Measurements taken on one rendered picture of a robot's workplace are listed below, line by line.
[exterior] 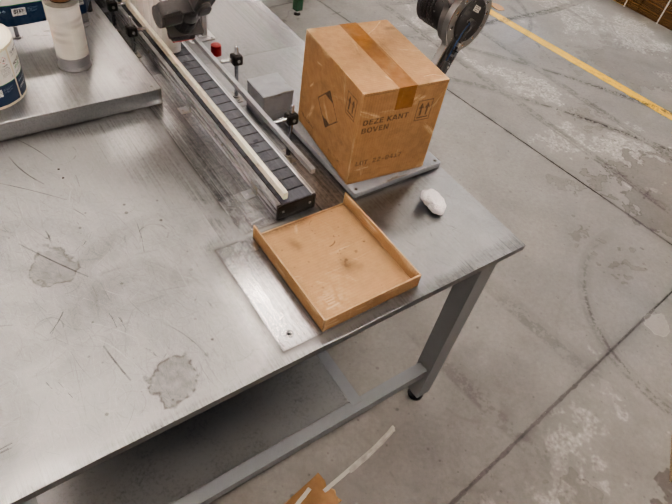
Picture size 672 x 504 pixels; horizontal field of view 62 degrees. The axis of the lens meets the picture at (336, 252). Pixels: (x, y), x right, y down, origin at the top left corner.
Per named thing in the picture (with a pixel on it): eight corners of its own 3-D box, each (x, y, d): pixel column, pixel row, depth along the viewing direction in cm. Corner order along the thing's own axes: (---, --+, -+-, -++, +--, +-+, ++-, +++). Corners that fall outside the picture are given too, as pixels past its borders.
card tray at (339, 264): (252, 237, 131) (253, 225, 128) (343, 203, 143) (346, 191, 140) (322, 332, 117) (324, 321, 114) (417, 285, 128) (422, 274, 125)
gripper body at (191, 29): (160, 18, 156) (166, 4, 149) (194, 13, 161) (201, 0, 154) (168, 40, 156) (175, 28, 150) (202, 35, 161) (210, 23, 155)
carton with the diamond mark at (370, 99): (297, 118, 161) (306, 28, 141) (369, 104, 171) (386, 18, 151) (346, 185, 145) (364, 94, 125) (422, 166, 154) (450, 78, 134)
